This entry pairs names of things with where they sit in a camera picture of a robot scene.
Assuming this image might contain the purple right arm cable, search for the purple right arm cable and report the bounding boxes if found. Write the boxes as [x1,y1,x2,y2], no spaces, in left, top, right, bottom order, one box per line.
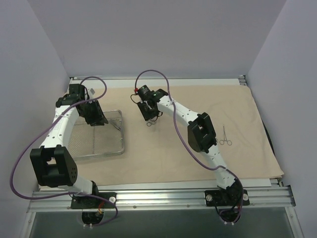
[135,69,242,224]

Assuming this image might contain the steel forceps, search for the steel forceps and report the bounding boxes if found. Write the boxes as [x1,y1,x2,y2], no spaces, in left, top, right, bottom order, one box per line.
[112,120,122,131]

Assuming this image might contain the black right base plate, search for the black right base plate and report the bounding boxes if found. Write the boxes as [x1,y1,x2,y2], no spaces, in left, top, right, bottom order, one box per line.
[204,189,242,207]

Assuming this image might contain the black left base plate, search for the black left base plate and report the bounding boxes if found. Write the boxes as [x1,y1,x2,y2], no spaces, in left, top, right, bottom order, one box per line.
[70,192,117,209]

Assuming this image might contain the beige cloth wrap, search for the beige cloth wrap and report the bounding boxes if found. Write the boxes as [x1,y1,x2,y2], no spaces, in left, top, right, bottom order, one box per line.
[75,86,283,185]

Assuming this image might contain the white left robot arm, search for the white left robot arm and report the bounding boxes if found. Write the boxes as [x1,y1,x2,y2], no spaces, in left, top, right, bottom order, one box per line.
[30,84,108,208]

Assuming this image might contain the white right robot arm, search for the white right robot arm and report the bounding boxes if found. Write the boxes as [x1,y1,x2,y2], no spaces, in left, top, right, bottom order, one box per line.
[135,85,243,205]

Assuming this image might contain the wire mesh instrument tray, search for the wire mesh instrument tray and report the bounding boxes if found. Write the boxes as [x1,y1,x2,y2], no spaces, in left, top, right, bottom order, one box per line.
[68,110,125,161]

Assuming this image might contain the aluminium table edge rail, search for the aluminium table edge rail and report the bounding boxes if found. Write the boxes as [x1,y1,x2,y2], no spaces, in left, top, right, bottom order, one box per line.
[238,75,248,86]

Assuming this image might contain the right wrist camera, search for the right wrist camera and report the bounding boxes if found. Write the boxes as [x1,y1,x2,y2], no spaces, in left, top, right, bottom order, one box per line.
[137,85,154,101]

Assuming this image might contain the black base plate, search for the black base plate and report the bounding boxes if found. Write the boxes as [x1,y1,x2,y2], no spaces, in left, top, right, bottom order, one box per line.
[204,189,242,207]
[70,192,117,209]

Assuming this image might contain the steel surgical scissors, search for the steel surgical scissors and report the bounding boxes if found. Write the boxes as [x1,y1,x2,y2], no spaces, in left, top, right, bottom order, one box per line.
[219,125,232,146]

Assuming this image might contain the aluminium front rail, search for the aluminium front rail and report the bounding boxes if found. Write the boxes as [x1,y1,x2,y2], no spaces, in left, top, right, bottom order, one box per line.
[28,186,295,212]

